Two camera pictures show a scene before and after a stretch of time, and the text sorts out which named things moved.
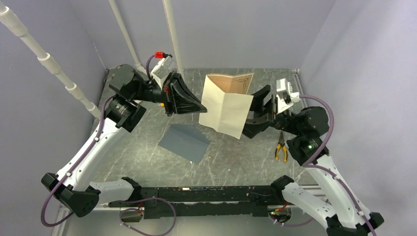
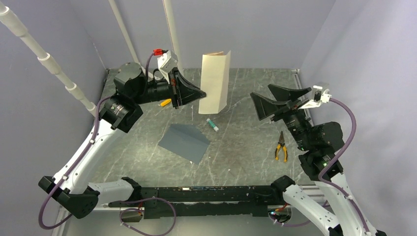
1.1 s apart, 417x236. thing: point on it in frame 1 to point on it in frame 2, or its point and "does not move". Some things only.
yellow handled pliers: [281, 143] does not move
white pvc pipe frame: [48, 60] does not move
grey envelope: [187, 141] does not move
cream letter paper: [225, 97] to [215, 81]
